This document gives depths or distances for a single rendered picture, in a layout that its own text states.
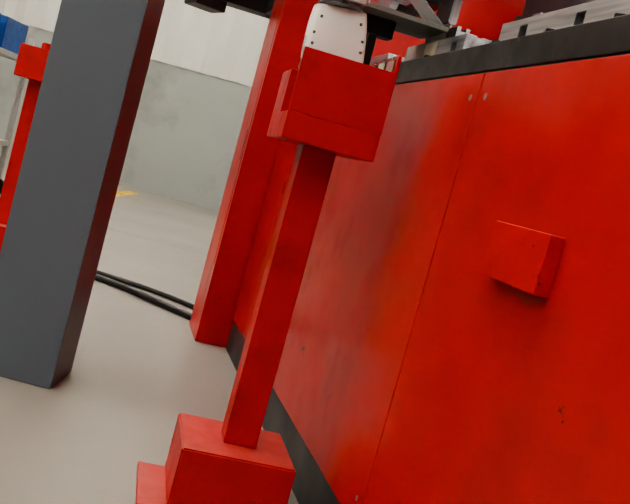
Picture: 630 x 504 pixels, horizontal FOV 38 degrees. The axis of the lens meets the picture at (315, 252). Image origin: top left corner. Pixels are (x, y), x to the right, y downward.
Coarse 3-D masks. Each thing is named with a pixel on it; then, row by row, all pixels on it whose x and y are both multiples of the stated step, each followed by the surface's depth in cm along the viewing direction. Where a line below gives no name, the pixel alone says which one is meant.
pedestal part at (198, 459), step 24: (192, 432) 161; (216, 432) 164; (264, 432) 172; (168, 456) 169; (192, 456) 152; (216, 456) 153; (240, 456) 155; (264, 456) 158; (288, 456) 162; (144, 480) 162; (168, 480) 159; (192, 480) 152; (216, 480) 153; (240, 480) 154; (264, 480) 155; (288, 480) 155
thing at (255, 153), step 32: (288, 0) 283; (480, 0) 296; (512, 0) 298; (288, 32) 284; (480, 32) 297; (288, 64) 286; (256, 96) 291; (256, 128) 287; (256, 160) 288; (224, 192) 309; (256, 192) 289; (224, 224) 291; (256, 224) 291; (224, 256) 290; (224, 288) 292; (192, 320) 309; (224, 320) 293
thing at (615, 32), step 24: (600, 24) 105; (624, 24) 100; (480, 48) 140; (504, 48) 131; (528, 48) 123; (552, 48) 115; (576, 48) 109; (600, 48) 103; (624, 48) 98; (408, 72) 173; (432, 72) 159; (456, 72) 147; (480, 72) 138
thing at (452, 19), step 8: (440, 0) 211; (448, 0) 205; (456, 0) 202; (440, 8) 210; (448, 8) 204; (456, 8) 202; (440, 16) 208; (448, 16) 203; (456, 16) 202; (448, 24) 204
